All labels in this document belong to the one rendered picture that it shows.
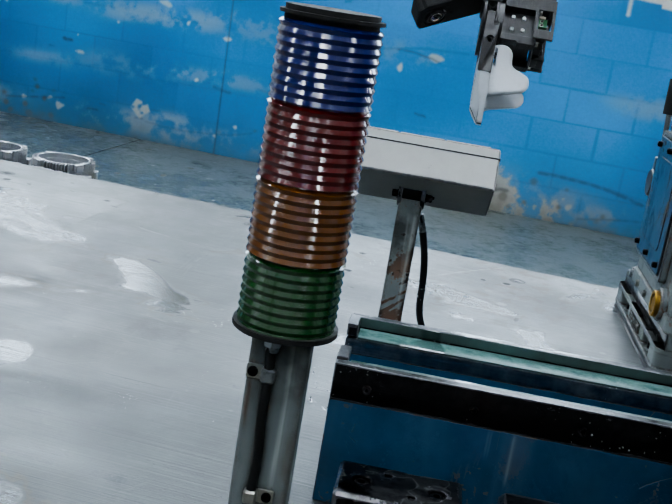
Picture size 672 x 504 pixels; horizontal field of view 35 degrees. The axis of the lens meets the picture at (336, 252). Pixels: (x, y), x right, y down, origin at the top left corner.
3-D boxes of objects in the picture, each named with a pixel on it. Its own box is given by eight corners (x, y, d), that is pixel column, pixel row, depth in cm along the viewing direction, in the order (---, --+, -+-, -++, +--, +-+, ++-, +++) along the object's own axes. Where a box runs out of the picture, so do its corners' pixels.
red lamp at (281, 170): (363, 181, 64) (375, 107, 63) (353, 200, 58) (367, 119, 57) (266, 163, 64) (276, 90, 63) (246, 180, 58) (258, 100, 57)
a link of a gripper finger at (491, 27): (492, 65, 115) (503, -2, 118) (478, 62, 115) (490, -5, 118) (487, 87, 119) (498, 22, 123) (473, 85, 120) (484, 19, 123)
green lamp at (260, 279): (339, 321, 66) (351, 252, 65) (328, 352, 60) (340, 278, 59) (246, 303, 67) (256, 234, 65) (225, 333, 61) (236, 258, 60)
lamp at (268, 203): (351, 252, 65) (363, 181, 64) (340, 278, 59) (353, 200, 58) (256, 234, 65) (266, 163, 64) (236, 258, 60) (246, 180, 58)
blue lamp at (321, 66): (375, 107, 63) (388, 31, 62) (367, 119, 57) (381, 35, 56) (276, 90, 63) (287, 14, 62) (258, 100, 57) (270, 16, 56)
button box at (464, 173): (486, 217, 117) (493, 175, 119) (495, 191, 111) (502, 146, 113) (335, 190, 119) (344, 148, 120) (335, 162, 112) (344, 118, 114)
